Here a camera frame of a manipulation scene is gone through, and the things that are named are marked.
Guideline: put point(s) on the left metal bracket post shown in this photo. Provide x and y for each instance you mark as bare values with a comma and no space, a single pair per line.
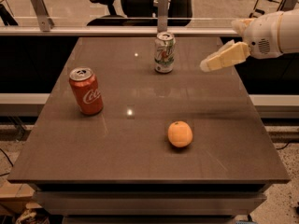
45,22

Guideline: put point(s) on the red coca-cola can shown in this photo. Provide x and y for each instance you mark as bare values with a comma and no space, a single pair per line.
84,85

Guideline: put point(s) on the black office chair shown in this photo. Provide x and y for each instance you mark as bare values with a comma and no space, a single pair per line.
143,13

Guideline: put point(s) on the metal bracket post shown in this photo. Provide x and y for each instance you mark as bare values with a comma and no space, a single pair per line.
288,5
45,22
162,16

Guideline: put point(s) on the white green 7up can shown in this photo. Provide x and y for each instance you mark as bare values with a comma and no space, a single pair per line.
164,52

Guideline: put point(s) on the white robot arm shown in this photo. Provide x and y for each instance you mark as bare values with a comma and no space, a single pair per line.
289,32

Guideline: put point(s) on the middle metal bracket post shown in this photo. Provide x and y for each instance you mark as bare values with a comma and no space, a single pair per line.
162,16

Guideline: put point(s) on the right metal bracket post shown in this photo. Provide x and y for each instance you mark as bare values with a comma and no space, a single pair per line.
288,5

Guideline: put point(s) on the wooden frame chair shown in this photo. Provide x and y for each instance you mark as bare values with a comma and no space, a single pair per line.
262,7

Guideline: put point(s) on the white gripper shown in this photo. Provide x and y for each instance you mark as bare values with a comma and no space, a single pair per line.
261,36

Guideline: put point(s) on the orange fruit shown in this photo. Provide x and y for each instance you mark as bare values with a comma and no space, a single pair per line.
179,134

